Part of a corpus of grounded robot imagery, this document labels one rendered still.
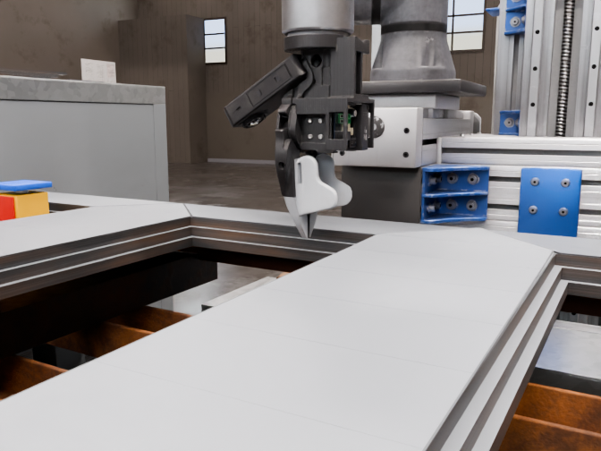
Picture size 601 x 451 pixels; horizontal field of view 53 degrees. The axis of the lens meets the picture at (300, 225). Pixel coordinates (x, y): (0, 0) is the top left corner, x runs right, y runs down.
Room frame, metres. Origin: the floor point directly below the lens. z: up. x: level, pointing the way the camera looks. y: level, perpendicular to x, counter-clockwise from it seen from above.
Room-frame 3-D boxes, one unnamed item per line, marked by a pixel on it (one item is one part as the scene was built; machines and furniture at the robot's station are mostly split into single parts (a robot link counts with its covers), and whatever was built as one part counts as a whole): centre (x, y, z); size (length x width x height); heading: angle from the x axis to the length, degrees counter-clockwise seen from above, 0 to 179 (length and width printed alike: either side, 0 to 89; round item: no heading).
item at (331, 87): (0.65, -0.02, 1.00); 0.09 x 0.08 x 0.12; 61
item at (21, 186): (0.85, 0.40, 0.88); 0.06 x 0.06 x 0.02; 61
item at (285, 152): (0.64, 0.01, 0.94); 0.05 x 0.02 x 0.09; 151
